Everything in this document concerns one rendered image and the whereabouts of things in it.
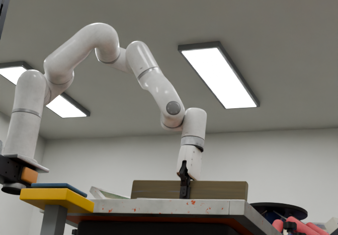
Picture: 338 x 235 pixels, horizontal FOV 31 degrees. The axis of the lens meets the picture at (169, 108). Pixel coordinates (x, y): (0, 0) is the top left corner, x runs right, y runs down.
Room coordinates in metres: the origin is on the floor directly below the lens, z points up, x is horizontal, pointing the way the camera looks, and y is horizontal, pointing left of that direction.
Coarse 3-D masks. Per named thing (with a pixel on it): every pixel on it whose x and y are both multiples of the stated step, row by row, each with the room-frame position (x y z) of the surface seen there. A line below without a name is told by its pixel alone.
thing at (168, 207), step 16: (96, 208) 1.62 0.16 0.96; (112, 208) 1.60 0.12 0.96; (128, 208) 1.58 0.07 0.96; (144, 208) 1.56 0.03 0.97; (160, 208) 1.54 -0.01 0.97; (176, 208) 1.52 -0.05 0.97; (192, 208) 1.50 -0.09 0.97; (208, 208) 1.48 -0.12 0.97; (224, 208) 1.47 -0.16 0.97; (240, 208) 1.45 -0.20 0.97; (256, 224) 1.55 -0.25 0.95
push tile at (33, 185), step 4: (32, 184) 1.44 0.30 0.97; (36, 184) 1.43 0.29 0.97; (40, 184) 1.43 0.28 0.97; (44, 184) 1.42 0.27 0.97; (48, 184) 1.42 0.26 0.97; (52, 184) 1.41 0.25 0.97; (56, 184) 1.41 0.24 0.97; (60, 184) 1.40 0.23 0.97; (64, 184) 1.40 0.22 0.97; (68, 184) 1.41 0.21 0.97; (68, 188) 1.41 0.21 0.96; (72, 188) 1.42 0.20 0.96; (76, 188) 1.44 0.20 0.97; (76, 192) 1.45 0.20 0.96; (80, 192) 1.46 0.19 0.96; (84, 196) 1.48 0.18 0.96
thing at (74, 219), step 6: (66, 216) 1.71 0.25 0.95; (72, 216) 1.70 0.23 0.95; (78, 216) 1.69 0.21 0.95; (84, 216) 1.68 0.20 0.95; (90, 216) 1.67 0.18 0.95; (96, 216) 1.67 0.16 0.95; (102, 216) 1.66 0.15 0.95; (108, 216) 1.65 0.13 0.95; (114, 216) 1.64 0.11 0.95; (120, 216) 1.63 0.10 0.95; (126, 216) 1.62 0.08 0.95
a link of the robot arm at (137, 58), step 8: (120, 48) 1.96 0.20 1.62; (128, 48) 1.86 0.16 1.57; (136, 48) 1.85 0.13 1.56; (144, 48) 1.85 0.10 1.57; (120, 56) 1.96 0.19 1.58; (128, 56) 1.87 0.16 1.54; (136, 56) 1.85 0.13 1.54; (144, 56) 1.85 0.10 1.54; (152, 56) 1.87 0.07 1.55; (112, 64) 1.97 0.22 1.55; (120, 64) 1.96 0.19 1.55; (128, 64) 1.92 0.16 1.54; (136, 64) 1.86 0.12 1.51; (144, 64) 1.85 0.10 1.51; (152, 64) 1.85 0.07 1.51; (128, 72) 1.97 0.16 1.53; (136, 72) 1.87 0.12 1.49
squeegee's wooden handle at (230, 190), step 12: (144, 180) 1.94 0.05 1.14; (156, 180) 1.92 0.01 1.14; (168, 180) 1.90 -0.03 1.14; (180, 180) 1.89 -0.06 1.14; (132, 192) 1.95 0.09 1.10; (144, 192) 1.93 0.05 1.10; (156, 192) 1.92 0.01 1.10; (168, 192) 1.90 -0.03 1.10; (192, 192) 1.86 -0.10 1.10; (204, 192) 1.85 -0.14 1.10; (216, 192) 1.83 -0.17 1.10; (228, 192) 1.81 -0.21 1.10; (240, 192) 1.80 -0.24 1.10
